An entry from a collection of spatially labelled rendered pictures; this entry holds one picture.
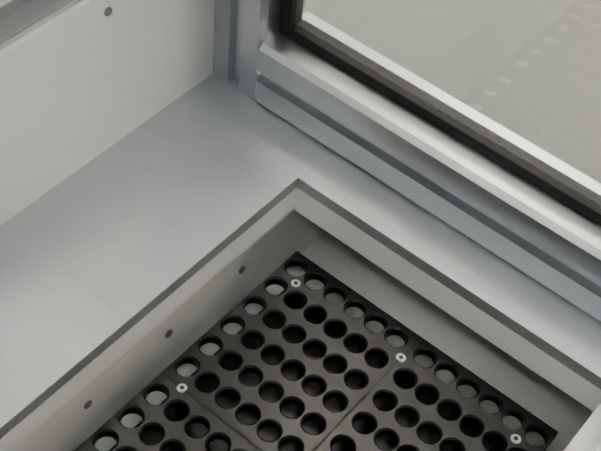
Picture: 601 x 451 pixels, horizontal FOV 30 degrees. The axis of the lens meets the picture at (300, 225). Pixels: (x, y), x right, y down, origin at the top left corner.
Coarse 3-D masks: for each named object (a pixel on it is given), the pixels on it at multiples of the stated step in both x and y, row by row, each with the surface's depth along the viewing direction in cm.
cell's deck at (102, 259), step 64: (192, 128) 64; (256, 128) 64; (64, 192) 60; (128, 192) 60; (192, 192) 61; (256, 192) 61; (320, 192) 61; (384, 192) 62; (0, 256) 57; (64, 256) 57; (128, 256) 58; (192, 256) 58; (384, 256) 61; (448, 256) 59; (0, 320) 54; (64, 320) 55; (128, 320) 55; (512, 320) 57; (576, 320) 57; (0, 384) 52; (64, 384) 53; (576, 384) 57; (0, 448) 52; (576, 448) 52
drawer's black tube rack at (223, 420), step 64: (256, 320) 61; (320, 320) 65; (192, 384) 58; (256, 384) 62; (320, 384) 59; (384, 384) 59; (128, 448) 56; (192, 448) 56; (256, 448) 56; (320, 448) 56; (384, 448) 60; (448, 448) 60; (512, 448) 57
